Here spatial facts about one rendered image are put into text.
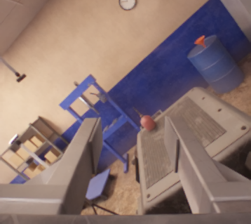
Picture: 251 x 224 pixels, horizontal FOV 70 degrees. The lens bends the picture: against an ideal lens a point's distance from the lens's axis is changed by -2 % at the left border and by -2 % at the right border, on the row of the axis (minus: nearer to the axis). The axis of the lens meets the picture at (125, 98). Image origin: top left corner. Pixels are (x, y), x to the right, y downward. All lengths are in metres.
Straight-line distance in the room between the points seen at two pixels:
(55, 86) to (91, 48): 1.12
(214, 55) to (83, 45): 2.41
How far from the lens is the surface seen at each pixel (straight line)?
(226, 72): 3.44
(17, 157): 4.82
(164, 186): 0.67
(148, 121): 0.97
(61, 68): 4.03
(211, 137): 0.68
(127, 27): 3.76
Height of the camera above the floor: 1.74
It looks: 11 degrees down
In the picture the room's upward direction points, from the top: 44 degrees counter-clockwise
